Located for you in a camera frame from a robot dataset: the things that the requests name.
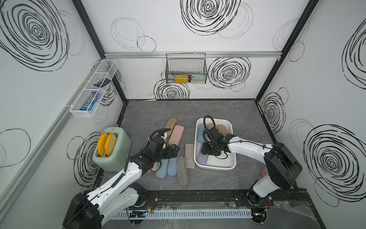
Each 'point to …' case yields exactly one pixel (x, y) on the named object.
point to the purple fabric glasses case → (202, 159)
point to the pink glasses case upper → (176, 135)
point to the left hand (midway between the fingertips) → (173, 149)
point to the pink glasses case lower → (155, 167)
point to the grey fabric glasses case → (182, 173)
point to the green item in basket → (198, 77)
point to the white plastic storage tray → (214, 162)
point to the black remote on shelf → (106, 81)
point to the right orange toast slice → (110, 144)
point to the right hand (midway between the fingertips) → (204, 151)
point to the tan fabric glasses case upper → (170, 124)
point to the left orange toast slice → (102, 142)
